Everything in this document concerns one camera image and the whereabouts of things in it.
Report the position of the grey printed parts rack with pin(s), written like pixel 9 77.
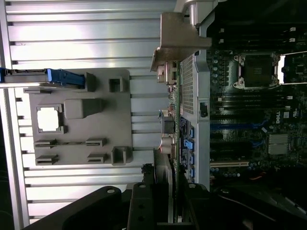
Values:
pixel 108 119

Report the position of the CPU socket with metal frame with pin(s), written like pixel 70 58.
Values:
pixel 257 70

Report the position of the blue expansion slot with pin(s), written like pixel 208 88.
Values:
pixel 230 126

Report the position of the silver CPU chip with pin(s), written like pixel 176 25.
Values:
pixel 48 119

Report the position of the white expansion slot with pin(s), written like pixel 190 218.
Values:
pixel 227 164

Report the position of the black RAM slot white latches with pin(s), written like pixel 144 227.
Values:
pixel 256 30
pixel 256 40
pixel 254 98

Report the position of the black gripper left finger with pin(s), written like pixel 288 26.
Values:
pixel 96 210

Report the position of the disk in blue caddy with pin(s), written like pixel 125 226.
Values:
pixel 57 75

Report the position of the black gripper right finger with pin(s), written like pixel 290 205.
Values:
pixel 239 210

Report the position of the silver finned chipset heatsink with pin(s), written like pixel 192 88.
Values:
pixel 278 143

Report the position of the silver open PC case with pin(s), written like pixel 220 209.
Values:
pixel 204 79

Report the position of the blue card retention clip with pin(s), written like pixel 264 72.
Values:
pixel 188 144

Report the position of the dark green Dell motherboard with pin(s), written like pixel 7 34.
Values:
pixel 239 112

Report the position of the black expansion slot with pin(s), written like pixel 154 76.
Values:
pixel 230 149

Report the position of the grey metal chassis bracket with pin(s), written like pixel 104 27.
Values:
pixel 177 36

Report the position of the metal socket cover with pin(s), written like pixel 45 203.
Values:
pixel 293 54

